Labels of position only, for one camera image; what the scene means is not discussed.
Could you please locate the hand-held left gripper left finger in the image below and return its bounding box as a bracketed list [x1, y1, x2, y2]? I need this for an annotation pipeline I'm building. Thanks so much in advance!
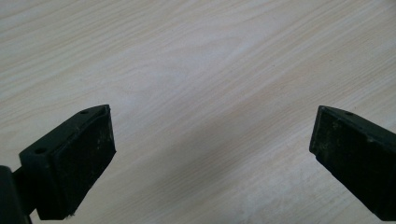
[12, 104, 118, 221]

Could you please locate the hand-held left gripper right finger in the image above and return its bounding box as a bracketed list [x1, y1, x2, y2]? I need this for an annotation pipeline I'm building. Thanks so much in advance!
[308, 105, 396, 222]

